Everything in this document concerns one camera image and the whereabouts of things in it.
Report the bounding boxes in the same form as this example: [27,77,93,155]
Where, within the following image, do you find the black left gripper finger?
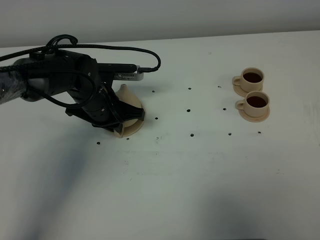
[91,121,123,133]
[113,100,145,122]

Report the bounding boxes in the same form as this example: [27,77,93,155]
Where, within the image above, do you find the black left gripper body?
[65,53,120,128]

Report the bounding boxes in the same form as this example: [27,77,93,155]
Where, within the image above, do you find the beige teapot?
[103,84,143,121]

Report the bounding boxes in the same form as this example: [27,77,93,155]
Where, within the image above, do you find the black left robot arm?
[0,47,146,138]

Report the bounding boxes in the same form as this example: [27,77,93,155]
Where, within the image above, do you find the round beige teapot coaster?
[113,104,146,138]

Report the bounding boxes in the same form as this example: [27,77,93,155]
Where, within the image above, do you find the far beige saucer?
[232,84,263,97]

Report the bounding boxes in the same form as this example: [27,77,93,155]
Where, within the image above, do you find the beige saucer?
[238,107,270,123]
[232,84,263,97]

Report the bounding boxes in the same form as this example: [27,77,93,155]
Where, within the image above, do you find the near beige saucer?
[238,107,270,123]

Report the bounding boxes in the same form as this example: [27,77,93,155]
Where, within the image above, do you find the far beige teacup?
[232,67,265,93]

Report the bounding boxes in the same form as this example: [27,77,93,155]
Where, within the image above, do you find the beige teacup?
[232,67,265,93]
[235,91,270,118]

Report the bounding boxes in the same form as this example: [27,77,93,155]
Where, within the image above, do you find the near beige teacup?
[235,91,270,118]

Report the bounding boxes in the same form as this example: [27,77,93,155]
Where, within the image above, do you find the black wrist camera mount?
[98,63,144,81]

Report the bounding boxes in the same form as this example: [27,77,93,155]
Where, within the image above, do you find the black braided cable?
[0,34,162,108]

